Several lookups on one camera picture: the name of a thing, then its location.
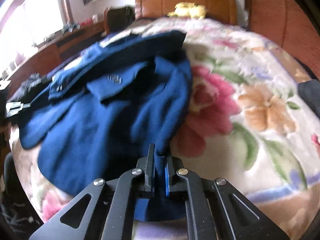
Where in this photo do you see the navy blue suit jacket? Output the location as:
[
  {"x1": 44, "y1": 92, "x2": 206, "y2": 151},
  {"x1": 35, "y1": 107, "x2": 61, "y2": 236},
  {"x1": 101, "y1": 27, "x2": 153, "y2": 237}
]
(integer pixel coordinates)
[{"x1": 10, "y1": 30, "x2": 192, "y2": 222}]

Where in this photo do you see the wooden desk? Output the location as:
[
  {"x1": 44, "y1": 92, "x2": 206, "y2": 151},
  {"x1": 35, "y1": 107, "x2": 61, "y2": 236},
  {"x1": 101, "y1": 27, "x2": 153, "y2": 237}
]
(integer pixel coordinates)
[{"x1": 8, "y1": 22, "x2": 105, "y2": 96}]

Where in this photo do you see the window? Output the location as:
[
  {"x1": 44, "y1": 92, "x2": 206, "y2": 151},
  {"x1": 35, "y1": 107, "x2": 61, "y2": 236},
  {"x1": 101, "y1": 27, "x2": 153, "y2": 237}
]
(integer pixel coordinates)
[{"x1": 1, "y1": 0, "x2": 73, "y2": 73}]

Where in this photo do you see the red basket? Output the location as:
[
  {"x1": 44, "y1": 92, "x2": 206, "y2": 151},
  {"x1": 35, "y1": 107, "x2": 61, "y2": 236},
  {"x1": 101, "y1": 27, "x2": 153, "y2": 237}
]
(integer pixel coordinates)
[{"x1": 79, "y1": 18, "x2": 93, "y2": 28}]

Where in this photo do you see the wooden chair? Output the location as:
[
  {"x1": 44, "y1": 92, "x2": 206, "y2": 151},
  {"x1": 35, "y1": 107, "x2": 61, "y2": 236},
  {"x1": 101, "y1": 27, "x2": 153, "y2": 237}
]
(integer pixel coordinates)
[{"x1": 103, "y1": 6, "x2": 135, "y2": 34}]

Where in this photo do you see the dark grey garment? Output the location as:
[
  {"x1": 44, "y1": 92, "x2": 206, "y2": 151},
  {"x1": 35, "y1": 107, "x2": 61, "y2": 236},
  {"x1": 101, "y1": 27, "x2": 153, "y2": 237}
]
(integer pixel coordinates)
[{"x1": 298, "y1": 80, "x2": 320, "y2": 118}]

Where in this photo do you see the yellow plush toy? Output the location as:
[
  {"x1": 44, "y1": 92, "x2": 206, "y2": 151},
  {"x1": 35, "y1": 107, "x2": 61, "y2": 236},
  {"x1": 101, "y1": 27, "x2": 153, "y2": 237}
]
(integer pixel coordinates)
[{"x1": 167, "y1": 2, "x2": 208, "y2": 20}]

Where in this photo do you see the wooden headboard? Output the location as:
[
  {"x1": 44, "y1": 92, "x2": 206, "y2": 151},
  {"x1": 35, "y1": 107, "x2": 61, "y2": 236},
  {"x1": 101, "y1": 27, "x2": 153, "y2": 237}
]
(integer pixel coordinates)
[{"x1": 135, "y1": 0, "x2": 238, "y2": 25}]

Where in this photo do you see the wooden louvred wardrobe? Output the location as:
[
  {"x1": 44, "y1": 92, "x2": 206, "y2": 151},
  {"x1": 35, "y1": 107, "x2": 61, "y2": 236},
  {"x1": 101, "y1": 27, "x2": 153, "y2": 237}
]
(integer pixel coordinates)
[{"x1": 246, "y1": 0, "x2": 319, "y2": 78}]

